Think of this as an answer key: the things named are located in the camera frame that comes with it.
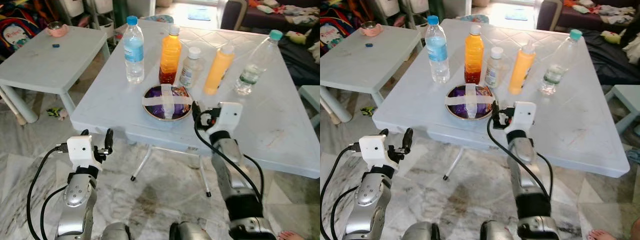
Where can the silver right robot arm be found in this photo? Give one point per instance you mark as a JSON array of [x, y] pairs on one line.
[[522, 150], [230, 160]]

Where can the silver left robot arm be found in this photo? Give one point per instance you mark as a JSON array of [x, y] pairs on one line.
[[367, 200], [77, 200]]

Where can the taped steel plate purple contents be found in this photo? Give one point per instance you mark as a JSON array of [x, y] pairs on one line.
[[167, 102], [470, 102]]

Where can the small green yellow toy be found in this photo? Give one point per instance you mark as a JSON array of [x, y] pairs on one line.
[[56, 113], [368, 111]]

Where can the small clear white-capped bottle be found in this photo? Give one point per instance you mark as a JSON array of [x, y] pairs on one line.
[[494, 70], [190, 70]]

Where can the yellow juice bottle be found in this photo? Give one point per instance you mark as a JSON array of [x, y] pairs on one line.
[[521, 70], [218, 70]]

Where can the large white plastic table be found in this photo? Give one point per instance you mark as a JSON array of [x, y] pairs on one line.
[[575, 115], [260, 115]]

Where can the dark orange juice bottle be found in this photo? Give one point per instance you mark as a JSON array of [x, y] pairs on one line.
[[170, 57], [474, 57]]

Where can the teal cap clear bottle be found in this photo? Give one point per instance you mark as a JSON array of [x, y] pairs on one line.
[[557, 70], [252, 72]]

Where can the small white plastic table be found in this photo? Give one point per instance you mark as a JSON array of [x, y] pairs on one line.
[[45, 65], [360, 65]]

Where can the robot left leg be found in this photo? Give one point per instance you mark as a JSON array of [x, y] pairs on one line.
[[421, 232], [116, 232]]

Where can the robot leg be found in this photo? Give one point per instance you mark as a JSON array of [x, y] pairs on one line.
[[190, 232], [499, 232], [116, 232], [421, 232]]

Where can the blue cap water bottle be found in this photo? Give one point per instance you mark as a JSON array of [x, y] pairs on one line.
[[134, 55], [437, 55]]

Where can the pale plastic stool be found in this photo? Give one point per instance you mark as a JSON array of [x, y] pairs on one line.
[[310, 95], [625, 95]]

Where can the blue floor mat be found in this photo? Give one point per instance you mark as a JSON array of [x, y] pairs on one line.
[[517, 14], [200, 14]]

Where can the pink bowl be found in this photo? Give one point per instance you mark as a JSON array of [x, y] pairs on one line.
[[58, 31], [372, 31]]

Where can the black cloth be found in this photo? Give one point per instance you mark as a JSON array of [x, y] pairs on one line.
[[300, 65], [610, 62]]

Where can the robot right leg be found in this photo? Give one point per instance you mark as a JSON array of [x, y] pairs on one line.
[[499, 232], [190, 232]]

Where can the colourful printed backpack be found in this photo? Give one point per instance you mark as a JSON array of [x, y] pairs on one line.
[[20, 30], [337, 27]]

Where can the dark sofa with clothes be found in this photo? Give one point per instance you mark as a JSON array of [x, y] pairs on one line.
[[265, 12], [575, 15]]

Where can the green yellow soft toy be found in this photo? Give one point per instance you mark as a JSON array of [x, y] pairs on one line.
[[297, 37], [611, 37]]

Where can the person's bare foot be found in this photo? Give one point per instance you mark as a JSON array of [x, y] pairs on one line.
[[602, 235], [290, 235]]

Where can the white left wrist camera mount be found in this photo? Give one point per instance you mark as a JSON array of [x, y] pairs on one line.
[[372, 149], [80, 150]]

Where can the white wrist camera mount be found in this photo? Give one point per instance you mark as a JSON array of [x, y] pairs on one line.
[[80, 150], [522, 115], [230, 116], [372, 149]]

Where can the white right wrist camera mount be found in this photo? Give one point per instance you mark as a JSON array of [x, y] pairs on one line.
[[230, 116], [522, 115]]

